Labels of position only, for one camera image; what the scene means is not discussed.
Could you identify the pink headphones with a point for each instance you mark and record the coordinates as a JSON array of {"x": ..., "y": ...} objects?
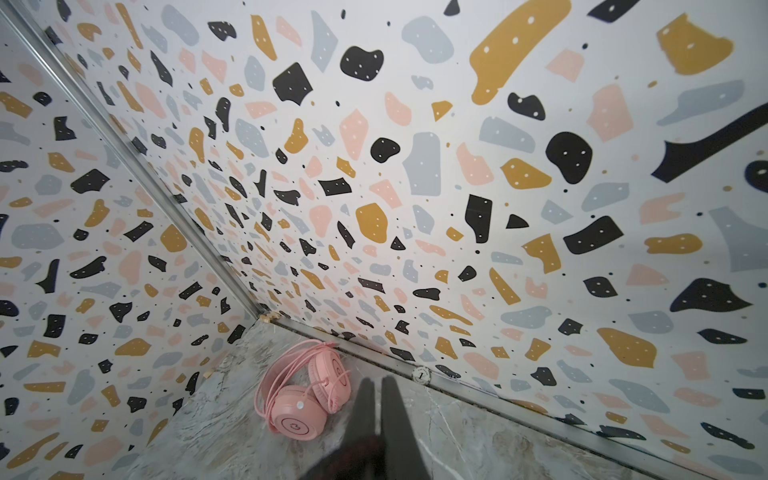
[{"x": 302, "y": 388}]

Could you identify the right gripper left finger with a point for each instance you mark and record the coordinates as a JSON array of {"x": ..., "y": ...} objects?
[{"x": 360, "y": 438}]

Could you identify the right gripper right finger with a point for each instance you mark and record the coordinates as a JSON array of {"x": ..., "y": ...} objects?
[{"x": 402, "y": 458}]

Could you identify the left corner aluminium post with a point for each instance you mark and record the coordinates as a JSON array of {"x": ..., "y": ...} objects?
[{"x": 53, "y": 61}]

